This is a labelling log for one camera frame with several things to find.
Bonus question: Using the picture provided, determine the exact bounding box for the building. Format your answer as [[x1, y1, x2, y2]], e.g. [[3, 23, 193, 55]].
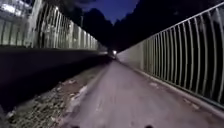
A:
[[0, 0, 34, 22]]

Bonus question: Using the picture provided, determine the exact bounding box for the dark low wall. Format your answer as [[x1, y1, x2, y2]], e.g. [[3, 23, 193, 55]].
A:
[[0, 46, 113, 113]]

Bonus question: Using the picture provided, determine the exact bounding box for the leaf-strewn gravel strip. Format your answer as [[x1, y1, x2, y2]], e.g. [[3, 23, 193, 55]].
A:
[[5, 62, 109, 128]]

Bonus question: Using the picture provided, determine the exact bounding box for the pale metal railing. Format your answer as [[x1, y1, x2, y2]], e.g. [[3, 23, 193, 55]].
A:
[[143, 2, 224, 107]]

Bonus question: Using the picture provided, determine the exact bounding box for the dark wood of trees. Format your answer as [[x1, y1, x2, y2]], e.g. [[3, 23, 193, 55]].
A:
[[43, 0, 224, 53]]

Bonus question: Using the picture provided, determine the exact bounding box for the pale solid barrier wall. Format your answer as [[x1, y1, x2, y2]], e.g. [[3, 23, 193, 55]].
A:
[[116, 41, 146, 71]]

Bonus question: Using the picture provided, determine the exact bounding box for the grey asphalt path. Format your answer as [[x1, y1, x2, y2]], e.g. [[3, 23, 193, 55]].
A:
[[59, 59, 224, 128]]

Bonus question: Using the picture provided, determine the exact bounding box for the pale metal fence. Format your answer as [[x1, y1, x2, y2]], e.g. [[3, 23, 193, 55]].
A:
[[0, 0, 108, 52]]

